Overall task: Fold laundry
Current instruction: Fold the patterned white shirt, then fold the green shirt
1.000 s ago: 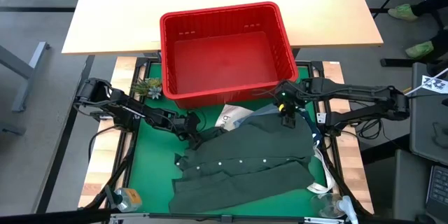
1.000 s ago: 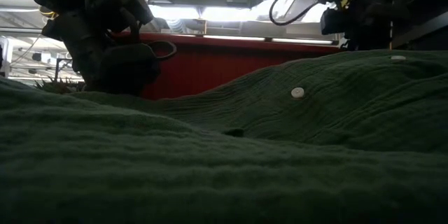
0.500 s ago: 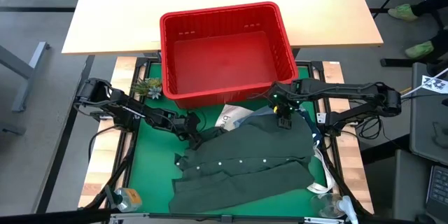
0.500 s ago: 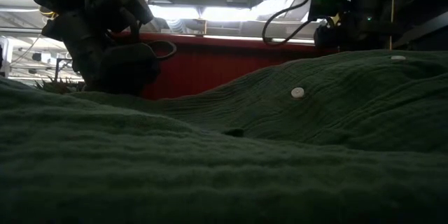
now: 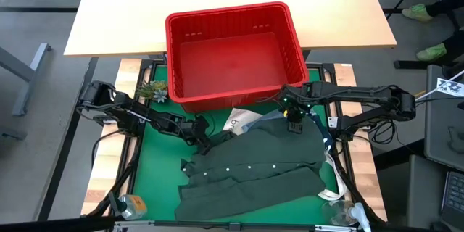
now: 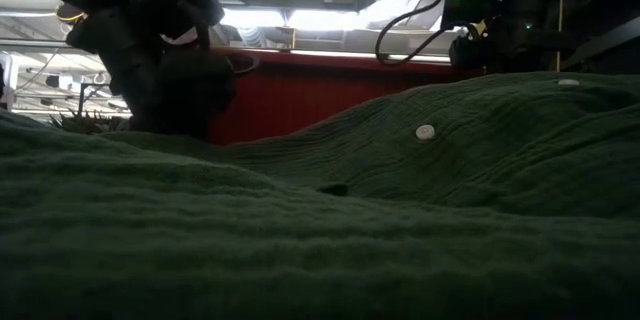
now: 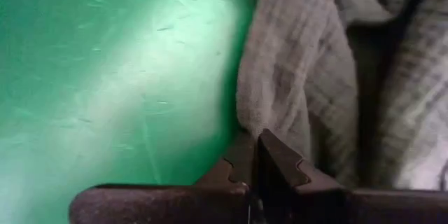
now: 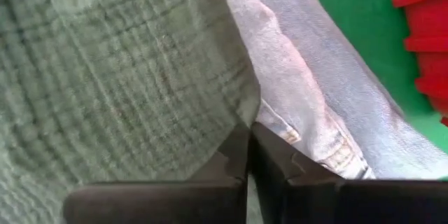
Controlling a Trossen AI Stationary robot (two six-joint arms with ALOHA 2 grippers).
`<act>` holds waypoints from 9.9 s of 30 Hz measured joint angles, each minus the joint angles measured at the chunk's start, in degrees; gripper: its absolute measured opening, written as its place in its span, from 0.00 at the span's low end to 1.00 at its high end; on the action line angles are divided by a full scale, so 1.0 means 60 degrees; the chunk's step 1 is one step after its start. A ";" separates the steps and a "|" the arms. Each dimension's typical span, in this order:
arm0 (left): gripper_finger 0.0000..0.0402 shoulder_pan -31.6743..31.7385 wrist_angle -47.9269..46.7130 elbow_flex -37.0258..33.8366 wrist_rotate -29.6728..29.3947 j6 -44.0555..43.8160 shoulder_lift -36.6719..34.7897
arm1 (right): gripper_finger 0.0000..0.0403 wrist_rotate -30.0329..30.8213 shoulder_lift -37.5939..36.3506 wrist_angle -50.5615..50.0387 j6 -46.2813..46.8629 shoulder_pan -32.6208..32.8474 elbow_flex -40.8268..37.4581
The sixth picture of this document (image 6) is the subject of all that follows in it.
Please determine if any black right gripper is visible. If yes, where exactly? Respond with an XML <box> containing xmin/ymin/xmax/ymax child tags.
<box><xmin>448</xmin><ymin>19</ymin><xmax>561</xmax><ymax>75</ymax></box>

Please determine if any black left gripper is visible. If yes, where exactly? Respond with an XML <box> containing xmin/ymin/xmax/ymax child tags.
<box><xmin>43</xmin><ymin>0</ymin><xmax>236</xmax><ymax>141</ymax></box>

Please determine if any dark green garment white label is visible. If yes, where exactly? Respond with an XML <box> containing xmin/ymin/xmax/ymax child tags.
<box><xmin>0</xmin><ymin>70</ymin><xmax>640</xmax><ymax>320</ymax></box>

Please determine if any red plastic laundry basket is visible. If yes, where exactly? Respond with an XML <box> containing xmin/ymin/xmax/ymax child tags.
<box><xmin>208</xmin><ymin>46</ymin><xmax>482</xmax><ymax>147</ymax></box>

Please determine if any small potted succulent plant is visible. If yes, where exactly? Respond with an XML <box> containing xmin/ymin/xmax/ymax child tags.
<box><xmin>49</xmin><ymin>111</ymin><xmax>132</xmax><ymax>136</ymax></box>

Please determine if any black round ceiling device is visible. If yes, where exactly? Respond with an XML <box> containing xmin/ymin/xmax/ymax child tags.
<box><xmin>54</xmin><ymin>2</ymin><xmax>90</xmax><ymax>27</ymax></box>

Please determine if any black looped wrist cable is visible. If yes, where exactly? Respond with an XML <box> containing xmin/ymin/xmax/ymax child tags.
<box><xmin>374</xmin><ymin>0</ymin><xmax>454</xmax><ymax>67</ymax></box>
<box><xmin>224</xmin><ymin>53</ymin><xmax>261</xmax><ymax>77</ymax></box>

